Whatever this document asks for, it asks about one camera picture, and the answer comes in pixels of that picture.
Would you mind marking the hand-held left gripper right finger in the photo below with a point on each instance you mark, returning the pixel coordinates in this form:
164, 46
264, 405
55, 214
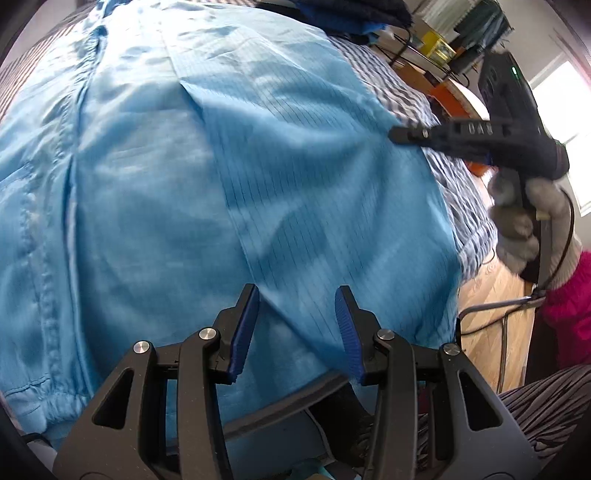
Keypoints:
348, 341

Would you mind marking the light blue work coat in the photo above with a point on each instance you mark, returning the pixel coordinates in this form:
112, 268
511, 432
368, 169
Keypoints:
184, 184

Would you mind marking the person's right forearm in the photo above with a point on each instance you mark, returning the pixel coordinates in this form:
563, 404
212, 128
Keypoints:
570, 314

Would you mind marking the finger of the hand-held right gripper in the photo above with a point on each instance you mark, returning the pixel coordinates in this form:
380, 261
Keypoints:
415, 134

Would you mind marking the blue folded garment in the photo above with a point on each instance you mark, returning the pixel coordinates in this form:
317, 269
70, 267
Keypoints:
369, 27

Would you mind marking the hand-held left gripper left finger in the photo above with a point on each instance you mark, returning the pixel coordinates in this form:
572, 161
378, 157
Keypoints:
242, 337

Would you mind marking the dark hanging clothes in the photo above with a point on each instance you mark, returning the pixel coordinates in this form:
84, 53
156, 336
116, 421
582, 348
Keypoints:
480, 23

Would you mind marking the person's striped trouser leg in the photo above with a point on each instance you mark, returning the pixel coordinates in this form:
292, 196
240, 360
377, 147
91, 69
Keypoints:
545, 406

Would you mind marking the blue white striped blanket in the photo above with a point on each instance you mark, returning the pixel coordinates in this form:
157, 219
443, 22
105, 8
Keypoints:
466, 207

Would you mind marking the black folded puffer jacket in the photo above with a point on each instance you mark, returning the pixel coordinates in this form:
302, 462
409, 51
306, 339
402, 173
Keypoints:
369, 9

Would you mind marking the person's right hand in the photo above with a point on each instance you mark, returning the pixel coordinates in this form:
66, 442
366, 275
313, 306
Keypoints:
512, 226

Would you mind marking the bright window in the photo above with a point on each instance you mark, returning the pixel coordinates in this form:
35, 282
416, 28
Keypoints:
572, 101

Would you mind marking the yellow box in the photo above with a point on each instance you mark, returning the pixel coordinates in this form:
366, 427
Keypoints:
436, 44

